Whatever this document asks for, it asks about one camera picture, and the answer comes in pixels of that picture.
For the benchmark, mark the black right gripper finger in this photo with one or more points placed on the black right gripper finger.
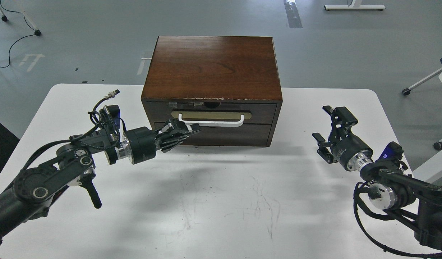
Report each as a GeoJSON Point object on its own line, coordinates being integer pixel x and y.
{"type": "Point", "coordinates": [342, 120]}
{"type": "Point", "coordinates": [323, 146]}

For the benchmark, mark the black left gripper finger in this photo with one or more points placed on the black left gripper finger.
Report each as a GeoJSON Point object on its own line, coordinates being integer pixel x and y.
{"type": "Point", "coordinates": [168, 144]}
{"type": "Point", "coordinates": [172, 128]}

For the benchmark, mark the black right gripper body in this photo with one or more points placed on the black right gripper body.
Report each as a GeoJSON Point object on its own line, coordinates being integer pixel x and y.
{"type": "Point", "coordinates": [352, 153]}

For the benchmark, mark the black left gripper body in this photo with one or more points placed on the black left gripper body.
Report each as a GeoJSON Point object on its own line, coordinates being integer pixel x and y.
{"type": "Point", "coordinates": [141, 144]}

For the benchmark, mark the wooden drawer with white handle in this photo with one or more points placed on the wooden drawer with white handle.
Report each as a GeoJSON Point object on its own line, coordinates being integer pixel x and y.
{"type": "Point", "coordinates": [254, 113]}

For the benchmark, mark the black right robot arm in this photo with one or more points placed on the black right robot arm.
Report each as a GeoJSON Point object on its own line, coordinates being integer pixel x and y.
{"type": "Point", "coordinates": [386, 193]}

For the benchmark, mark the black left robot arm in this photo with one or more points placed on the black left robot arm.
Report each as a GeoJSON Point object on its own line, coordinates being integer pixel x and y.
{"type": "Point", "coordinates": [57, 165]}

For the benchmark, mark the dark wooden drawer cabinet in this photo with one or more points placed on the dark wooden drawer cabinet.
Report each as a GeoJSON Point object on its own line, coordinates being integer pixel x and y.
{"type": "Point", "coordinates": [213, 69]}

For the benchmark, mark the white chair leg with caster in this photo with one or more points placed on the white chair leg with caster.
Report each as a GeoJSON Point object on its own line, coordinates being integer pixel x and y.
{"type": "Point", "coordinates": [407, 91]}

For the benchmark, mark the white table base foot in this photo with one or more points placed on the white table base foot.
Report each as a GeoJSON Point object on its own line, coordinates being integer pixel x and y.
{"type": "Point", "coordinates": [354, 5]}

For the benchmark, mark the white stand leg with caster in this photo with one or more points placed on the white stand leg with caster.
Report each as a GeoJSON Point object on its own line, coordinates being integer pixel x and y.
{"type": "Point", "coordinates": [30, 23]}

